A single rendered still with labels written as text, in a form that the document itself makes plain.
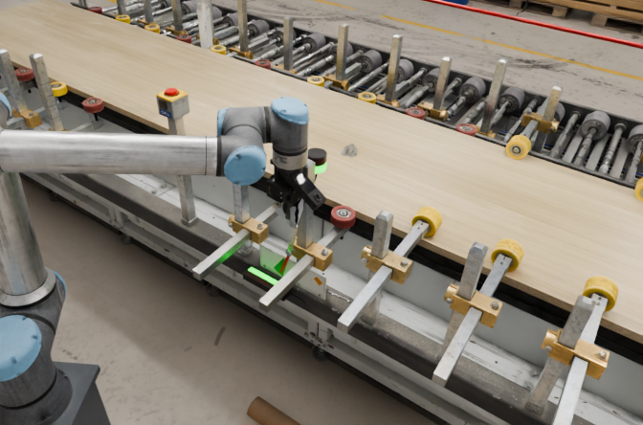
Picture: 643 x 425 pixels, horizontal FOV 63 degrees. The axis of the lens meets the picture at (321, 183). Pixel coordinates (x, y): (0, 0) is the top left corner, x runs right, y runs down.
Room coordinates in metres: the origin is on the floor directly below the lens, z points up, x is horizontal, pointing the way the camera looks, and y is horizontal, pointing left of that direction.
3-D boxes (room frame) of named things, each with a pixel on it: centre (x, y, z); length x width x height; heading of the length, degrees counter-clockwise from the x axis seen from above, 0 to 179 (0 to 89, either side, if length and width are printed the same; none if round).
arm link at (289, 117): (1.12, 0.09, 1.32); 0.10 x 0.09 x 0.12; 102
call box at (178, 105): (1.46, 0.48, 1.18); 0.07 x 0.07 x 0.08; 58
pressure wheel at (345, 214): (1.30, -0.07, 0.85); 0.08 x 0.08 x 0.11
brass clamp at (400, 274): (1.04, -0.19, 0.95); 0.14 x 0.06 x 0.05; 58
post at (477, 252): (0.92, -0.38, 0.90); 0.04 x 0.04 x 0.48; 58
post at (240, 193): (1.32, 0.26, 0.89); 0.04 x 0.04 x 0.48; 58
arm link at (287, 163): (1.12, 0.09, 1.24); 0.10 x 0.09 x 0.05; 148
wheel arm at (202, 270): (1.26, 0.24, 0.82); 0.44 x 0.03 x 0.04; 148
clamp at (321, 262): (1.18, 0.02, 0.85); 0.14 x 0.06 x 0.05; 58
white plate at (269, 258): (1.18, 0.08, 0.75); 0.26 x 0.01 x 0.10; 58
